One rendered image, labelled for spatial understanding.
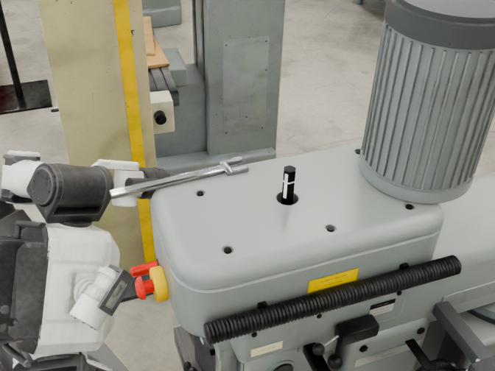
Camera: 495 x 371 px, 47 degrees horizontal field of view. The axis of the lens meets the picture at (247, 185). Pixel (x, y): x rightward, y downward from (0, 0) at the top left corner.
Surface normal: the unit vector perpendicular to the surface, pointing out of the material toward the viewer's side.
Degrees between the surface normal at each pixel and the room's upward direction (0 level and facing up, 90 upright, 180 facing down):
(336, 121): 0
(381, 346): 90
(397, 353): 90
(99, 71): 90
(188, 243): 0
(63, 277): 58
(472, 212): 0
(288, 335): 90
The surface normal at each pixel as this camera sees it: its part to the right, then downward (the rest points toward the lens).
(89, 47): 0.35, 0.58
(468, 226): 0.02, -0.79
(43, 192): -0.62, -0.01
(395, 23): -0.92, 0.22
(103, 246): 0.59, -0.03
